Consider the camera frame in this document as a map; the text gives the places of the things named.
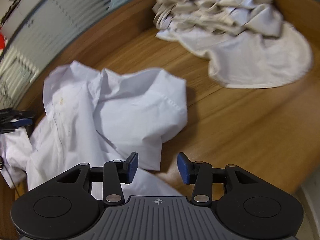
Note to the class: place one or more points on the striped frosted glass partition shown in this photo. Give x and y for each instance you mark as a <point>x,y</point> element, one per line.
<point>50,25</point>

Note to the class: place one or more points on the beige crumpled garment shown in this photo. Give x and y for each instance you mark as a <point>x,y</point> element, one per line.
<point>237,55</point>

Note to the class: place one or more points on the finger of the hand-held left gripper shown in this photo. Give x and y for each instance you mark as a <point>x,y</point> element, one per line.
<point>17,113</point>
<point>23,122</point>

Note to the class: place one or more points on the white short-sleeved shirt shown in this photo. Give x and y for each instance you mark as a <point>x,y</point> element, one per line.
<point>125,105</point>

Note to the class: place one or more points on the red flag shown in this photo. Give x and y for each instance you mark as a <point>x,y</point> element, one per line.
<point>2,42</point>

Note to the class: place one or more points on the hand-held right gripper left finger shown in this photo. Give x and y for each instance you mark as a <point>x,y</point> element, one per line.
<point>132,167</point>

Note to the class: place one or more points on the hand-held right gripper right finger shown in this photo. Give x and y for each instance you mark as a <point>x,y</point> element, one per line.
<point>183,168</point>

